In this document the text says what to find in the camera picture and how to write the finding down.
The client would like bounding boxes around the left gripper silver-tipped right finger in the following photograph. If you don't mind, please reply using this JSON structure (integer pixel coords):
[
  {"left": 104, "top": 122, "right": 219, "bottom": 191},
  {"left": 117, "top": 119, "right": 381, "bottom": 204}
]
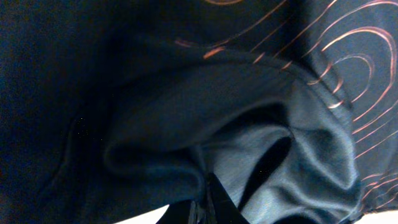
[{"left": 205, "top": 173, "right": 249, "bottom": 224}]

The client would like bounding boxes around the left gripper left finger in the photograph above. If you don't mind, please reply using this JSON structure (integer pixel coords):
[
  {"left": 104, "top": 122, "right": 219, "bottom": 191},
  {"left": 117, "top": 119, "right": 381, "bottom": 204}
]
[{"left": 156, "top": 200, "right": 198, "bottom": 224}]

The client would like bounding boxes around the black orange-patterned sports shirt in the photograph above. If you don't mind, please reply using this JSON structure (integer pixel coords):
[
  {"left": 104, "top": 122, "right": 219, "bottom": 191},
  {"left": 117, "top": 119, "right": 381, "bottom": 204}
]
[{"left": 1, "top": 0, "right": 397, "bottom": 223}]

